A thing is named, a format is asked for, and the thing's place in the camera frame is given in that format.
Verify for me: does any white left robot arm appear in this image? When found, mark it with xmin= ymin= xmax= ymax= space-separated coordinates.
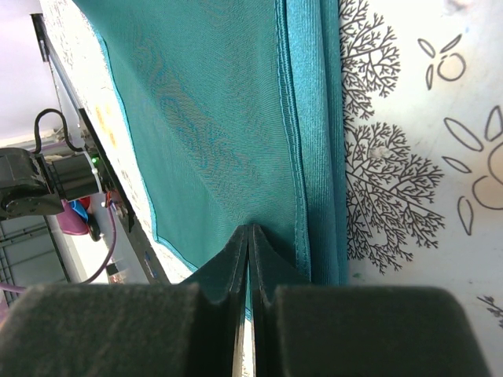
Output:
xmin=1 ymin=148 xmax=112 ymax=221

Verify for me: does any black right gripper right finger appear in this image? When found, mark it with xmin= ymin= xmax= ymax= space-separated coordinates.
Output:
xmin=248 ymin=225 xmax=490 ymax=376

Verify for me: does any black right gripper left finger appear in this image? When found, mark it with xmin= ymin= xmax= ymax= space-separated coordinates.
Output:
xmin=1 ymin=225 xmax=248 ymax=376

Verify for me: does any teal cloth napkin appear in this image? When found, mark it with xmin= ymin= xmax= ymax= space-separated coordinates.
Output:
xmin=77 ymin=1 xmax=348 ymax=285

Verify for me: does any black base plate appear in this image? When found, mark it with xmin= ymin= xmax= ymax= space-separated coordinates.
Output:
xmin=78 ymin=108 xmax=170 ymax=284

